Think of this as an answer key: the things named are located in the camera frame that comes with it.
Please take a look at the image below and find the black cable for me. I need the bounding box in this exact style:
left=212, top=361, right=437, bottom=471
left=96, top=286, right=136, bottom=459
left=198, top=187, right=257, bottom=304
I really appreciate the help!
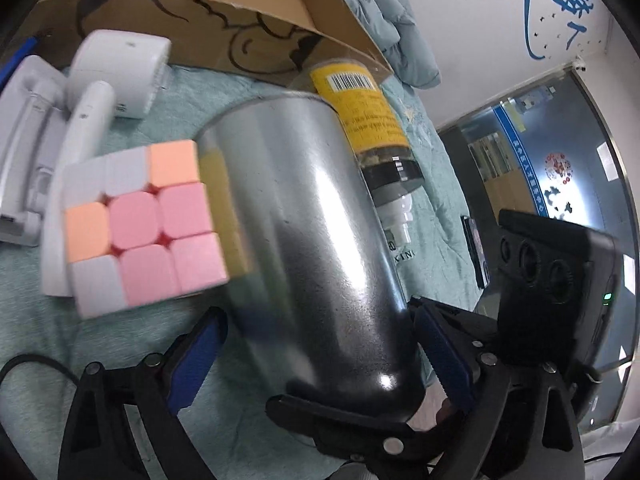
left=0, top=353, right=81, bottom=411

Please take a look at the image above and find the black smartphone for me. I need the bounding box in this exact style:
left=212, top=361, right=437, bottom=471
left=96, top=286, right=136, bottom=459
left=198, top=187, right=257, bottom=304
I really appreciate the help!
left=461, top=215, right=490, bottom=289

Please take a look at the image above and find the white plastic appliance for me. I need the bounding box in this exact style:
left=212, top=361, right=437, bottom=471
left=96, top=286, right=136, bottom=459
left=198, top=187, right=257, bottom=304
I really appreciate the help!
left=0, top=55, right=68, bottom=248

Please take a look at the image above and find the light blue padded jacket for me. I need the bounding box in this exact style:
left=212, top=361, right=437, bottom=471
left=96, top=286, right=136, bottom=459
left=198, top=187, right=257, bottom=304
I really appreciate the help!
left=305, top=0, right=442, bottom=89

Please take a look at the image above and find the glass door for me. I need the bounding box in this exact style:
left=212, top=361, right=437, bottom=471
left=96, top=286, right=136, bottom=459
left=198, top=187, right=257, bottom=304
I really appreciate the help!
left=437, top=62, right=640, bottom=426

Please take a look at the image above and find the pastel puzzle cube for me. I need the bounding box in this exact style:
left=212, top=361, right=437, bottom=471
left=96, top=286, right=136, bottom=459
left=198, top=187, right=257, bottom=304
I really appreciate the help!
left=62, top=139, right=251, bottom=319

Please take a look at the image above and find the silver metal can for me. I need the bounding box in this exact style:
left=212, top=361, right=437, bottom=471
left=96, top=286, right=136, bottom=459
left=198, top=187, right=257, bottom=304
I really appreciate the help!
left=192, top=92, right=426, bottom=423

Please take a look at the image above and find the brown cardboard box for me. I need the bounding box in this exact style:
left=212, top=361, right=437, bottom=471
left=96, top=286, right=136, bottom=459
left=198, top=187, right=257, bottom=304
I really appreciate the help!
left=15, top=0, right=394, bottom=92

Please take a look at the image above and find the clear bottle with yellow label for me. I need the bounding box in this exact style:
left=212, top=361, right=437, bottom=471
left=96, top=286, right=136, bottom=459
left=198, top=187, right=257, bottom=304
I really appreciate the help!
left=287, top=59, right=426, bottom=263

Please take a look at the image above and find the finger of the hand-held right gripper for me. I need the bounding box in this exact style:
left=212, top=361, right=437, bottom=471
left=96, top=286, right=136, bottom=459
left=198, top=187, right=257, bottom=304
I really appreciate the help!
left=265, top=393, right=432, bottom=464

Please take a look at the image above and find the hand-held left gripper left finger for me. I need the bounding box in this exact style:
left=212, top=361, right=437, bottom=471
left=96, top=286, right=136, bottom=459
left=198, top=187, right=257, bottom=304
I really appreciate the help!
left=57, top=305, right=231, bottom=480

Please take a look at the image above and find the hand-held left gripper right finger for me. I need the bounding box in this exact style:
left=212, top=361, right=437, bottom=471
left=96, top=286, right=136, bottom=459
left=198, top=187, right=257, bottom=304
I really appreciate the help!
left=409, top=296, right=587, bottom=480

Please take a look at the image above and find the white hair dryer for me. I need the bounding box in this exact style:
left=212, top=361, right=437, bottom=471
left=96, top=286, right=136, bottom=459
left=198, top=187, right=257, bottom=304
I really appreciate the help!
left=41, top=30, right=173, bottom=298

